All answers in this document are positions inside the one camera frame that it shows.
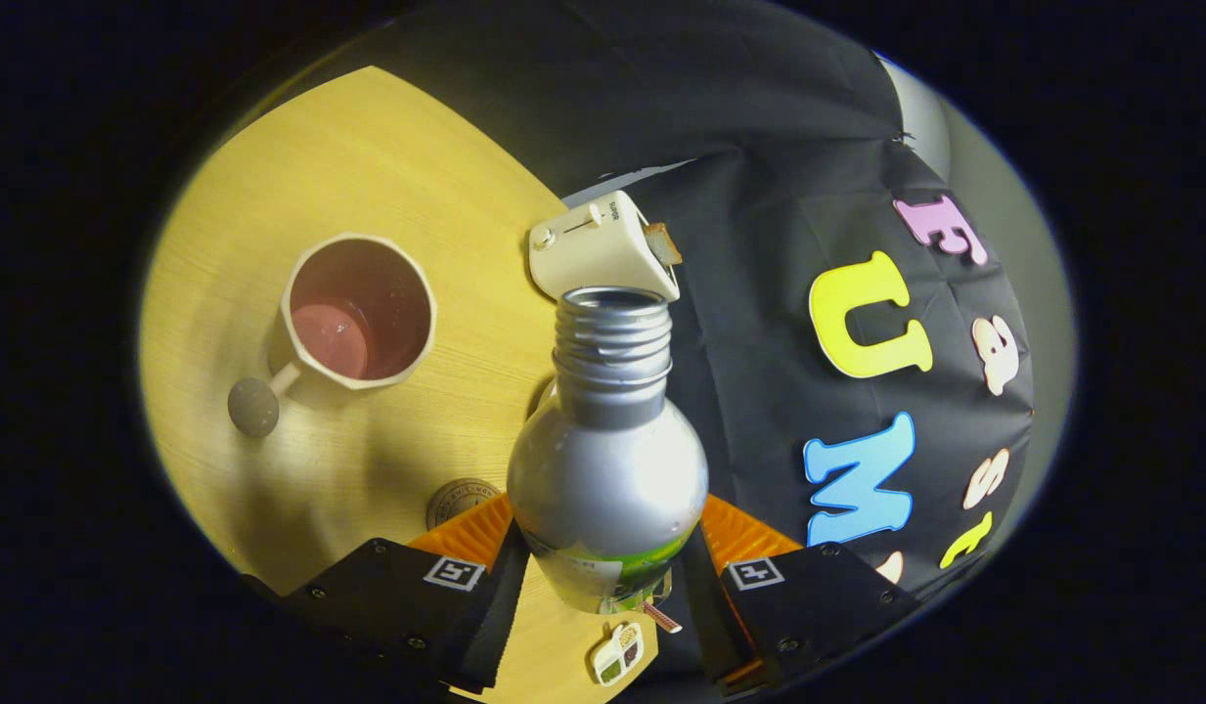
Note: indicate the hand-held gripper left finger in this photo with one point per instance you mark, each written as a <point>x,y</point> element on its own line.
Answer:
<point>505,606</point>

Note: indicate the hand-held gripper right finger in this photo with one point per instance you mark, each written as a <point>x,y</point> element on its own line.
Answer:
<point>705,606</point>

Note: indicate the round cork coaster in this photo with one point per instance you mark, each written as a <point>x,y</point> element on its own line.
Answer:
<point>456,504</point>

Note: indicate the silver bottle with green label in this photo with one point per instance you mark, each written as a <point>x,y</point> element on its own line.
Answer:
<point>607,469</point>

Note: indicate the beige cup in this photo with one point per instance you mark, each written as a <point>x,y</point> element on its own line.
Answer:
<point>368,293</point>

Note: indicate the white divided dish with grains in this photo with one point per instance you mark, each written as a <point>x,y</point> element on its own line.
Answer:
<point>617,655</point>

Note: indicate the white toaster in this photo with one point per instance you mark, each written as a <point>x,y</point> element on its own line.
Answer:
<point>593,254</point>

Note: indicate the toasted bread slice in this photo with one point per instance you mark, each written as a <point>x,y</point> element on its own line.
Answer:
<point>663,244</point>

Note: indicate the wooden table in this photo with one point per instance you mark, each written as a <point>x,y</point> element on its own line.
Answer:
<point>368,166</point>

